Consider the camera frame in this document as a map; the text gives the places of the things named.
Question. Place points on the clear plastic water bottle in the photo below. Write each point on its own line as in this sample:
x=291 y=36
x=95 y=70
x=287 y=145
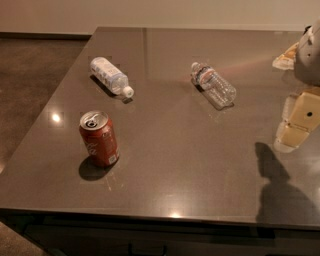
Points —
x=219 y=90

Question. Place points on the white labelled water bottle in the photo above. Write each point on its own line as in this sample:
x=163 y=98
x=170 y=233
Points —
x=110 y=76

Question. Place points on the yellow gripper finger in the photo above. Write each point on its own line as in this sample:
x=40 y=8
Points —
x=286 y=60
x=300 y=116

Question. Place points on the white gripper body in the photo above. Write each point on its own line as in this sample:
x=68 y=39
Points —
x=308 y=60

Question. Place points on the red soda can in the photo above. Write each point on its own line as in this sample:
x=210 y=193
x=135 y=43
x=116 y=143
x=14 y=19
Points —
x=97 y=132

